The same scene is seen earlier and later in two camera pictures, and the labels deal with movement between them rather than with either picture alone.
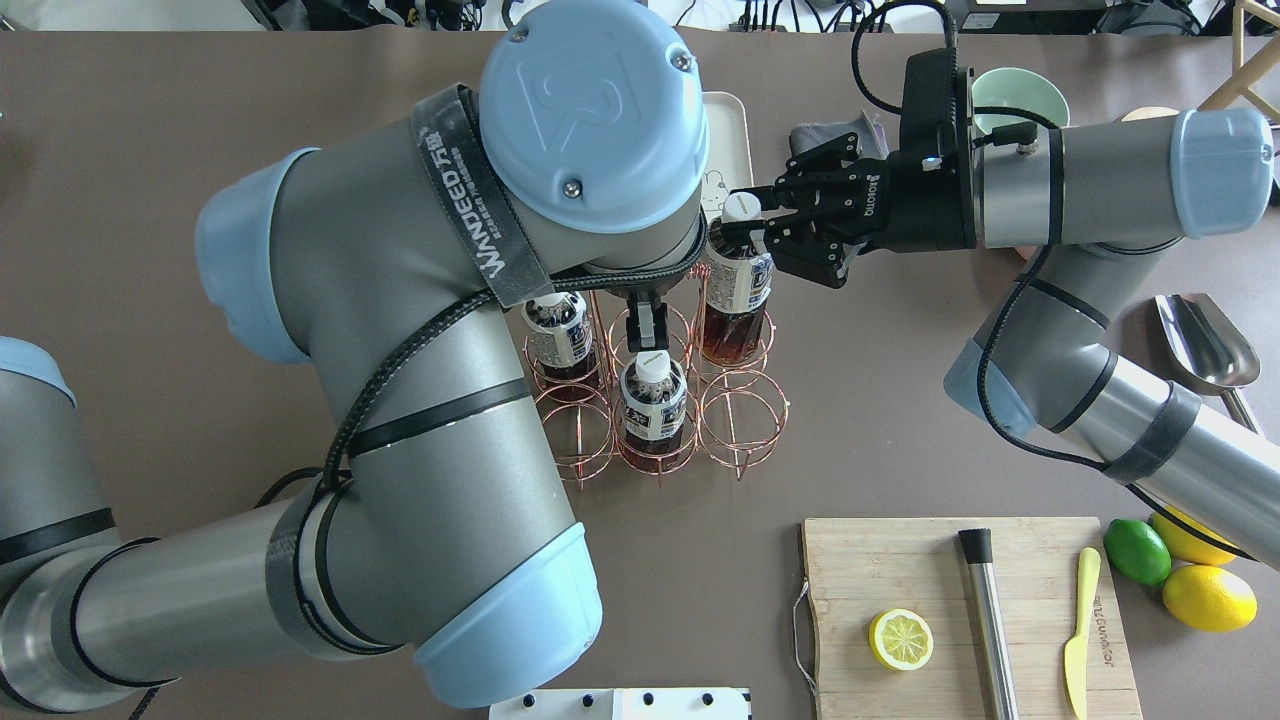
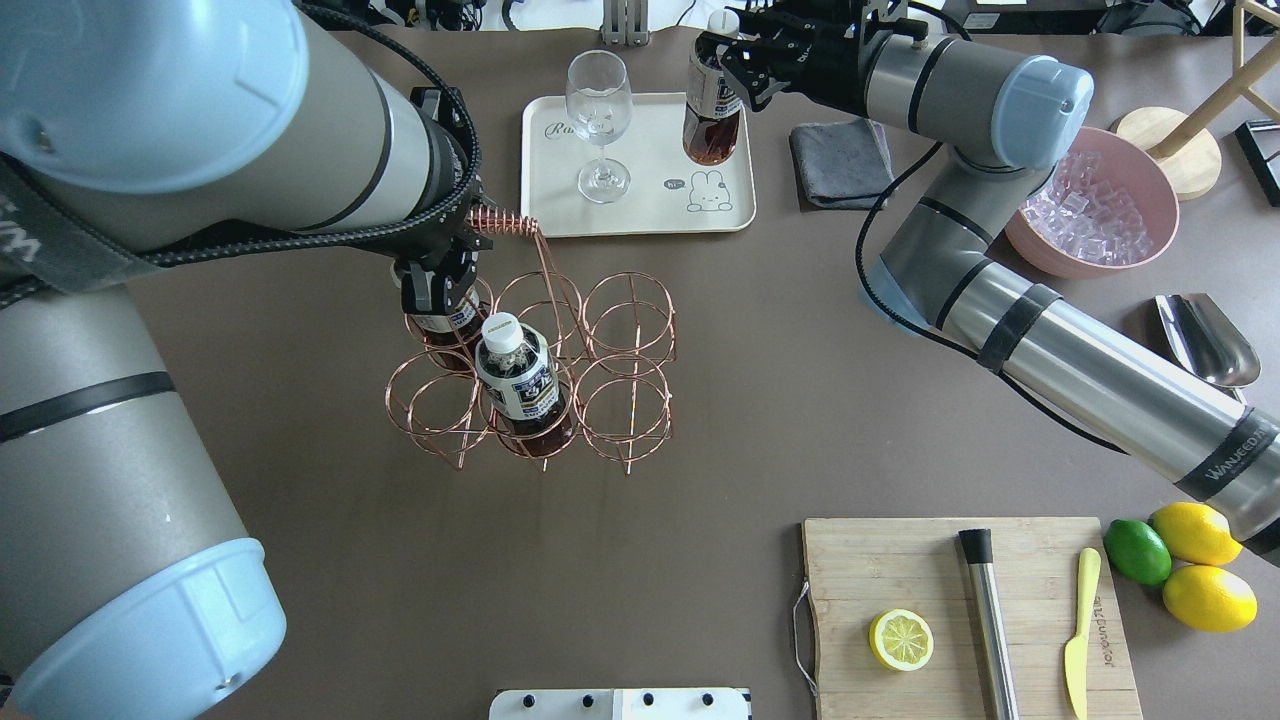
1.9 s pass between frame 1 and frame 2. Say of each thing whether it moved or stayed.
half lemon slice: stayed
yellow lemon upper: stayed
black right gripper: moved
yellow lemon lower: stayed
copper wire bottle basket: moved
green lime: stayed
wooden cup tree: stayed
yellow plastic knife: stayed
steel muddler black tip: stayed
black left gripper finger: moved
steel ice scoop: stayed
